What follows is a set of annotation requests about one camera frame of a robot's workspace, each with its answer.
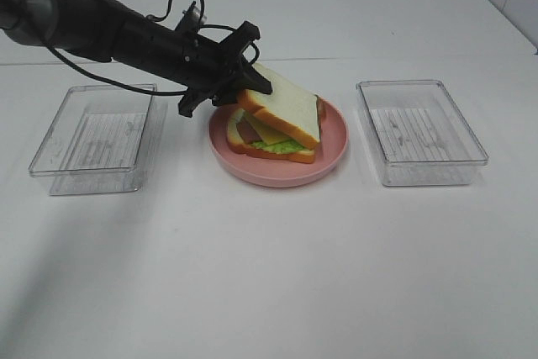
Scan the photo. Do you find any clear plastic tray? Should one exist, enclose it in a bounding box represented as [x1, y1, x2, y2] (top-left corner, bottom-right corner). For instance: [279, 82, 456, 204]
[356, 79, 489, 187]
[29, 84, 165, 196]

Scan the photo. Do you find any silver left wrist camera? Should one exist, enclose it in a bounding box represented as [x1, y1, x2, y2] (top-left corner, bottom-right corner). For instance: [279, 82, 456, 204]
[174, 2, 207, 34]

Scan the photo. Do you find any clear right plastic tray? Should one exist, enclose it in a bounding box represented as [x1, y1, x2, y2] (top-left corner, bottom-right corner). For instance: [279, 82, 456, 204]
[356, 79, 489, 187]

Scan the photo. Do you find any pink round plate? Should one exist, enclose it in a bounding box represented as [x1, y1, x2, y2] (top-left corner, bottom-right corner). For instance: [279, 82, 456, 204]
[208, 101, 349, 188]

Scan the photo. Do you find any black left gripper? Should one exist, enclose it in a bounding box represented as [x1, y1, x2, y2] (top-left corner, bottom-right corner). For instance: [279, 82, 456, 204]
[178, 21, 272, 117]

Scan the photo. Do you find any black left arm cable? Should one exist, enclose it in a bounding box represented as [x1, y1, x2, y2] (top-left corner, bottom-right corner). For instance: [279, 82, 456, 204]
[44, 0, 261, 96]

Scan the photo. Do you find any bread slice on plate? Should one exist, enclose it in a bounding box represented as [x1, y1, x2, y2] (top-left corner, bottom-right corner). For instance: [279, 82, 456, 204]
[226, 108, 316, 164]

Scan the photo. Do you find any bread slice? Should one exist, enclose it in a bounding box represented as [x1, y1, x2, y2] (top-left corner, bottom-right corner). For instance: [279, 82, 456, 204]
[226, 108, 316, 164]
[237, 62, 320, 150]

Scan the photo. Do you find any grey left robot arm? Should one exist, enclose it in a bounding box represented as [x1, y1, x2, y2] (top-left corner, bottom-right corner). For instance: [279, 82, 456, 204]
[1, 0, 272, 117]

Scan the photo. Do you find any green lettuce leaf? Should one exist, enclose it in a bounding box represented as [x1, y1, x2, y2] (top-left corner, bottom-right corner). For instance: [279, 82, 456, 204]
[250, 139, 304, 154]

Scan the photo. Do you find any clear left plastic tray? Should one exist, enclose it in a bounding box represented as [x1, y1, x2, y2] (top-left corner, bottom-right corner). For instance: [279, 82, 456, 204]
[29, 84, 165, 196]

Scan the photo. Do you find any yellow cheese slice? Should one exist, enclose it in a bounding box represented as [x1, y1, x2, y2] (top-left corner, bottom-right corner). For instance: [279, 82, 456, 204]
[243, 112, 291, 145]

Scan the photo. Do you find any bacon strip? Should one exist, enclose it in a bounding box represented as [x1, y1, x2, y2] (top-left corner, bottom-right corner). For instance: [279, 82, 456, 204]
[316, 96, 326, 125]
[236, 118, 262, 145]

